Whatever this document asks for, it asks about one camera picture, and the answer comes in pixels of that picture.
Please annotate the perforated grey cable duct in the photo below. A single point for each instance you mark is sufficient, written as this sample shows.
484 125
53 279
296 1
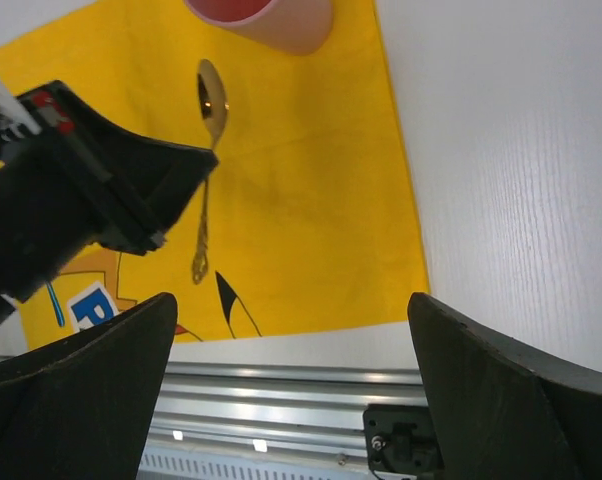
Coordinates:
164 463

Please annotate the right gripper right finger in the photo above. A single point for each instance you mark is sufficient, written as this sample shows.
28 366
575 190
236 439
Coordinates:
503 409

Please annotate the aluminium mounting rail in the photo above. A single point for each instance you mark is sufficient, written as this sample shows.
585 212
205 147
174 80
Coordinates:
282 409

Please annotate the pink plastic cup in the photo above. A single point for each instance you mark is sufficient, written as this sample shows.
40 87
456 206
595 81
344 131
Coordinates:
290 26

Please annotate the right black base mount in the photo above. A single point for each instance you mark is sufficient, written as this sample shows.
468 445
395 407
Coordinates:
401 443

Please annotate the yellow printed cloth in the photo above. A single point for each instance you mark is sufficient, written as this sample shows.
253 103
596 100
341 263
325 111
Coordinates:
309 224

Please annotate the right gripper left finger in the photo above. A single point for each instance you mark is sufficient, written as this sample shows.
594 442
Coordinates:
81 407

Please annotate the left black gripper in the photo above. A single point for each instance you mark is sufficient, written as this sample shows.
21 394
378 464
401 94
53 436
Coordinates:
76 178

